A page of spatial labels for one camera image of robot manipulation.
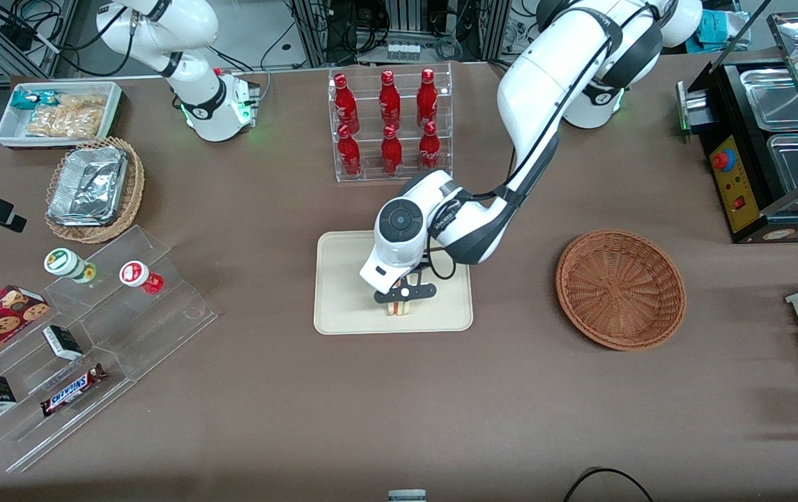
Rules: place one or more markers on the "black food warmer display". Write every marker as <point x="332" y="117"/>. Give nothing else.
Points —
<point x="733" y="104"/>

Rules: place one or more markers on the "red cola bottle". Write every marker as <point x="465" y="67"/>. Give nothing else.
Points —
<point x="429" y="148"/>
<point x="427" y="96"/>
<point x="350" y="153"/>
<point x="345" y="101"/>
<point x="392" y="152"/>
<point x="389" y="97"/>

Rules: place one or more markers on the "layered sandwich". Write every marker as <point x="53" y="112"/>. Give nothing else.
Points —
<point x="399" y="307"/>

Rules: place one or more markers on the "clear acrylic stepped shelf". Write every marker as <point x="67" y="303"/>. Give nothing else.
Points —
<point x="162" y="328"/>

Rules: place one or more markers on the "brown round wicker basket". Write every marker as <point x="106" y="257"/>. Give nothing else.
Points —
<point x="622" y="289"/>

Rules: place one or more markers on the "clear acrylic bottle rack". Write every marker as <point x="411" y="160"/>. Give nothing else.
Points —
<point x="371" y="118"/>

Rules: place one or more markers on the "red lidded small jar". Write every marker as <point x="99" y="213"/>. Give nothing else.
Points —
<point x="135" y="273"/>

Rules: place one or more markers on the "white rectangular bin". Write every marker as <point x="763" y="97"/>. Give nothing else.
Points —
<point x="12" y="132"/>

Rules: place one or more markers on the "clear bag of snacks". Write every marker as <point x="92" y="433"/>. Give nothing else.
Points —
<point x="85" y="102"/>
<point x="60" y="124"/>

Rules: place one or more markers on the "cream rectangular serving tray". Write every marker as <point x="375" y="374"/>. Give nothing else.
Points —
<point x="343" y="307"/>

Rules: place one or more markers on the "teal snack packet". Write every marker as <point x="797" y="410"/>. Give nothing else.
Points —
<point x="29" y="99"/>

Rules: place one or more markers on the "Snickers chocolate bar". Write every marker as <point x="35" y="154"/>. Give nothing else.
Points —
<point x="67" y="392"/>

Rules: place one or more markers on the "red emergency stop button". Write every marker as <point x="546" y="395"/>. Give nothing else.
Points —
<point x="723" y="160"/>

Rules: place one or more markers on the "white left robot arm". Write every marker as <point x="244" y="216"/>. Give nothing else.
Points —
<point x="545" y="90"/>

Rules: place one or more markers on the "aluminium foil container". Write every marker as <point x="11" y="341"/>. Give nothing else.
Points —
<point x="85" y="188"/>

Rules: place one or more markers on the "black box with white label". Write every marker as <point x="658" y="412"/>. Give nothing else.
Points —
<point x="63" y="341"/>

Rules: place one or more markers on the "green lidded sunflower jar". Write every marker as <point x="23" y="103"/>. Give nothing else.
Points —
<point x="60" y="261"/>

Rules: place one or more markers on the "grey white small device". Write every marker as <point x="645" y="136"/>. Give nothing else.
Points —
<point x="407" y="496"/>

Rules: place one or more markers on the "light wicker basket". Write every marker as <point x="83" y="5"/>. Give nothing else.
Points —
<point x="130" y="202"/>

